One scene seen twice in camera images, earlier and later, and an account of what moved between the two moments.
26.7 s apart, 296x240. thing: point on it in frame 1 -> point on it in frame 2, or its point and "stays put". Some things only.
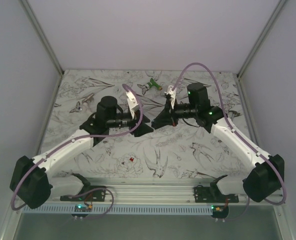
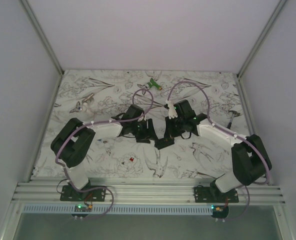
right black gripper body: x=172 y=113 -> x=175 y=126
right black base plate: x=212 y=194 stays put
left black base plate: x=98 y=195 stays put
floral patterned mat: x=177 y=152 stays put
